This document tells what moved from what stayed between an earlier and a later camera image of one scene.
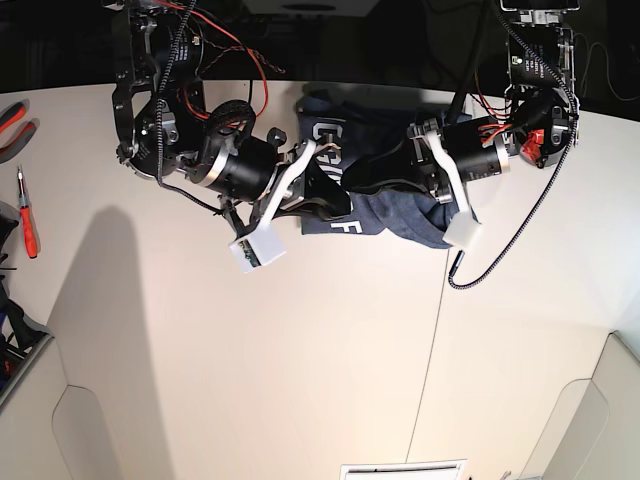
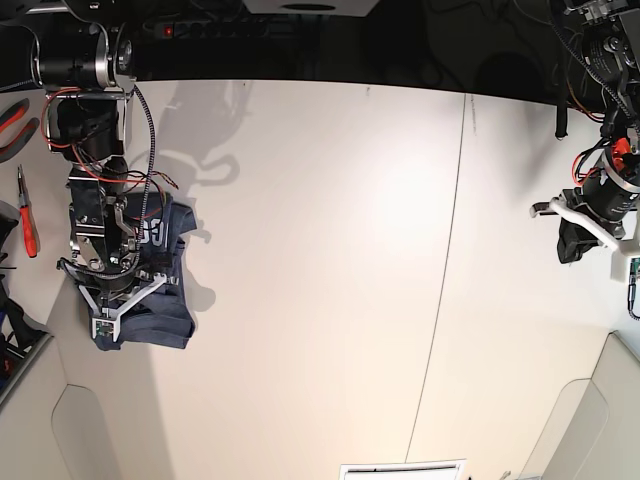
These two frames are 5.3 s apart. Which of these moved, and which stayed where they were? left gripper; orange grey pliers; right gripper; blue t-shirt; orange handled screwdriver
Moved: right gripper; blue t-shirt; left gripper
Stayed: orange grey pliers; orange handled screwdriver
